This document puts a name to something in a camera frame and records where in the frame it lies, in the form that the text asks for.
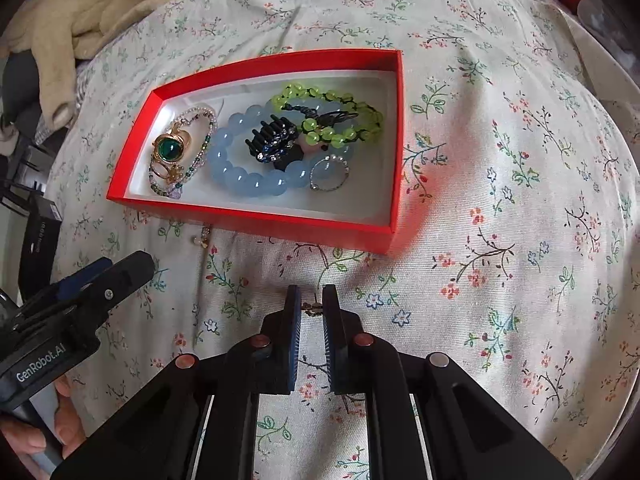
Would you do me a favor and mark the blue bead bracelet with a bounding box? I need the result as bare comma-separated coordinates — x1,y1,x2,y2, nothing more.
208,104,357,199

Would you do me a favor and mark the clear plastic item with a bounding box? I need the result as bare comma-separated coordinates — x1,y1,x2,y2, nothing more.
576,0,640,88

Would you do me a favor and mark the green bead bracelet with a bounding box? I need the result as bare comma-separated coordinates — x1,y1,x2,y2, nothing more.
269,82,385,149

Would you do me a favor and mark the clear beaded bracelet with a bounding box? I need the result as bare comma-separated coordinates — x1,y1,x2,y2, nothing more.
148,104,219,200

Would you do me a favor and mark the small pearl bead ring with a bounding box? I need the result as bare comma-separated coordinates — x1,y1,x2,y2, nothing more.
308,154,349,192

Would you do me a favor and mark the gold ring with green stone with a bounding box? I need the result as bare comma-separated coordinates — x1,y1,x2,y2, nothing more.
152,129,195,165

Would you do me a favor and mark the person's left hand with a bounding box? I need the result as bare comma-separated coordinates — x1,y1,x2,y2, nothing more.
0,375,86,480

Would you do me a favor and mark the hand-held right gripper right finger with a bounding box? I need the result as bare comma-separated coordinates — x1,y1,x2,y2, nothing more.
321,284,576,480

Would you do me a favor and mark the black phone box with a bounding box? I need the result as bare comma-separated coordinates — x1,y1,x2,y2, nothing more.
20,194,64,282

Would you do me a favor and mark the floral bedsheet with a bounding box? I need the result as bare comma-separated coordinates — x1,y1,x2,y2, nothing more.
45,0,637,480

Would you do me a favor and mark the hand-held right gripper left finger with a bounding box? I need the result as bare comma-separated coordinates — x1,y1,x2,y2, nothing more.
50,284,304,480

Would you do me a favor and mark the black hair claw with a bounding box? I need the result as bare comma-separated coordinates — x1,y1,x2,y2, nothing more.
244,112,302,171

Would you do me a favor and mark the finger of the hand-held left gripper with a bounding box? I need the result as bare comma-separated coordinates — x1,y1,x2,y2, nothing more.
56,257,114,295
96,251,156,307

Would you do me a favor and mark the beige plush blanket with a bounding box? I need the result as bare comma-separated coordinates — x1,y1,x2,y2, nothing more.
0,0,196,129

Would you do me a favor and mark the red cardboard box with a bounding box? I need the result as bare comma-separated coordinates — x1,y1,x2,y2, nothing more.
106,48,404,253

